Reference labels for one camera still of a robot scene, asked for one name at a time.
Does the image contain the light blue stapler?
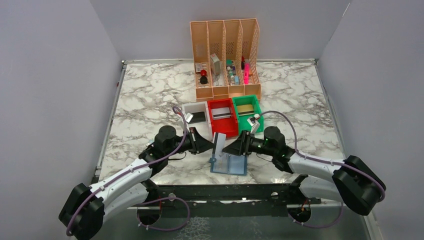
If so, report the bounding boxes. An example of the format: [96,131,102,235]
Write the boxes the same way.
[146,140,154,147]

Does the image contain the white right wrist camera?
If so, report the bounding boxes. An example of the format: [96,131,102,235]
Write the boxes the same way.
[247,114,261,134]

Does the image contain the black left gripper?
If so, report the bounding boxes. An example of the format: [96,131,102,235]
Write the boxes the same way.
[165,127,216,157]

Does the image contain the red black stamp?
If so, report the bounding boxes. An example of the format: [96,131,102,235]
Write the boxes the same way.
[199,69,209,85]

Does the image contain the orange file organizer rack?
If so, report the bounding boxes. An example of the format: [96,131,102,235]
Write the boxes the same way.
[190,18,262,102]

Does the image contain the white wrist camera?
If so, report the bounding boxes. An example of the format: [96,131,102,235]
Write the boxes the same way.
[184,112,194,123]
[247,114,261,134]

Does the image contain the translucent white plastic bin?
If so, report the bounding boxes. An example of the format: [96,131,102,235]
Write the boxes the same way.
[181,101,213,140]

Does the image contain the black card in white bin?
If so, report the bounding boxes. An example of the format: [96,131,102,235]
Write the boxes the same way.
[190,111,206,124]

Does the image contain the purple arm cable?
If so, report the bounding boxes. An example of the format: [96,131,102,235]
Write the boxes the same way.
[255,110,387,229]
[65,105,191,237]

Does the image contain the green plastic bin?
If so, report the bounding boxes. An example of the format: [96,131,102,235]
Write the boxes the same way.
[232,95,262,134]

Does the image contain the red plastic bin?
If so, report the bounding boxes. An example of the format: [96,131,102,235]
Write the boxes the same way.
[207,98,239,138]

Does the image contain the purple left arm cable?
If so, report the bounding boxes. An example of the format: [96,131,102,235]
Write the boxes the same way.
[65,105,191,237]

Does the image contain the gold VIP card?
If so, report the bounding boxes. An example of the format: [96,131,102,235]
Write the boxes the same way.
[236,104,255,116]

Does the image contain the small bottles in organizer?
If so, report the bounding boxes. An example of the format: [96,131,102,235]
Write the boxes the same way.
[225,59,240,86]

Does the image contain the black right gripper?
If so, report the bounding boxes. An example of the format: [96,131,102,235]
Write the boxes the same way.
[223,129,276,157]

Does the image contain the pink highlighter marker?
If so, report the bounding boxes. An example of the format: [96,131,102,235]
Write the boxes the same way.
[243,63,250,85]

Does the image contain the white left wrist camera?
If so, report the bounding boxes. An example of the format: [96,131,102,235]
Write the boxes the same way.
[184,112,194,123]

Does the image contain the white box in organizer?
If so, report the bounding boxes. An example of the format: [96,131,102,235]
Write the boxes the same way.
[209,53,221,76]

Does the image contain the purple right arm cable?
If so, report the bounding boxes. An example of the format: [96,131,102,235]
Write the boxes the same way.
[255,110,387,229]

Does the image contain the blue leather card holder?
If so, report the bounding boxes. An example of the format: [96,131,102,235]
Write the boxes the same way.
[209,153,248,176]

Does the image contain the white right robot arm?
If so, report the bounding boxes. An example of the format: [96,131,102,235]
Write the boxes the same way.
[222,126,387,216]

